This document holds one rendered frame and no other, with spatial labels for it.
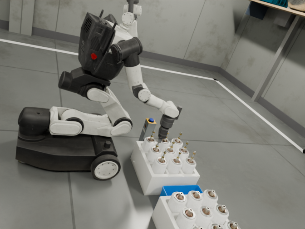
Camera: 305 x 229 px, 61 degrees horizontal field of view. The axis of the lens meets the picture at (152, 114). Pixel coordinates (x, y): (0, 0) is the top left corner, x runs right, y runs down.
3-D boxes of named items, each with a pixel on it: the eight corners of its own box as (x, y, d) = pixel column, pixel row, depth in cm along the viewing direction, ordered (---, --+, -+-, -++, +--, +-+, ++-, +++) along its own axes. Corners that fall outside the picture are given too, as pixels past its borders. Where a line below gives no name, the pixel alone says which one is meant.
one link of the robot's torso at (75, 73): (58, 92, 157) (68, 66, 151) (57, 82, 167) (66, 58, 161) (100, 104, 171) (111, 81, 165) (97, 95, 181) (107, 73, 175)
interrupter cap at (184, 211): (186, 220, 137) (186, 219, 137) (179, 209, 143) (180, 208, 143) (197, 219, 141) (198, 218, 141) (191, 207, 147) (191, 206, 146)
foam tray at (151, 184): (144, 196, 178) (151, 176, 170) (130, 158, 209) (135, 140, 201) (191, 193, 195) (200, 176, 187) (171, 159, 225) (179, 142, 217)
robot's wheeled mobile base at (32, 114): (12, 176, 155) (15, 131, 140) (18, 127, 196) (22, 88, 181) (113, 175, 183) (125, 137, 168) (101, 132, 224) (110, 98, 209)
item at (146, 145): (151, 162, 201) (158, 144, 193) (140, 162, 197) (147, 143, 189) (147, 154, 209) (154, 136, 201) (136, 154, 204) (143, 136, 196)
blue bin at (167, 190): (161, 211, 171) (167, 198, 166) (156, 197, 180) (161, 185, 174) (199, 208, 184) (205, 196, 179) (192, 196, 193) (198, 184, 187)
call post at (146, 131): (137, 153, 217) (148, 123, 203) (135, 148, 223) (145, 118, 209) (145, 154, 220) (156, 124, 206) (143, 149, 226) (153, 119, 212)
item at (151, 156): (156, 168, 197) (163, 149, 189) (152, 175, 188) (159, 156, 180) (145, 162, 198) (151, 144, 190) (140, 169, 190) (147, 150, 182)
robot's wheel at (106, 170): (88, 181, 174) (94, 158, 165) (87, 176, 178) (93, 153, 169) (117, 180, 183) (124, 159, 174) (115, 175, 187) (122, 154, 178)
